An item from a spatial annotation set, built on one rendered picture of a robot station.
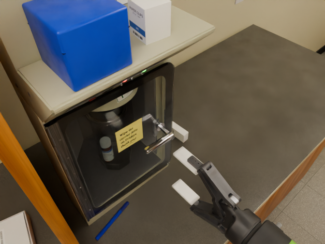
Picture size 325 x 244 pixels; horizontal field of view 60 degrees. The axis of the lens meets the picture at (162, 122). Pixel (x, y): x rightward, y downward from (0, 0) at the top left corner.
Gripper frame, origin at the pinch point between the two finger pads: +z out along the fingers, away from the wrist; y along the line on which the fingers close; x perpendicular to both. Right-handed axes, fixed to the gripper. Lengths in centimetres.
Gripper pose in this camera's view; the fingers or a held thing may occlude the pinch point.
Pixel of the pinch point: (180, 170)
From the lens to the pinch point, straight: 67.5
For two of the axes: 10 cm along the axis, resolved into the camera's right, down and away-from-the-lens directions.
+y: -0.1, -6.8, -7.3
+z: -6.7, -5.5, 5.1
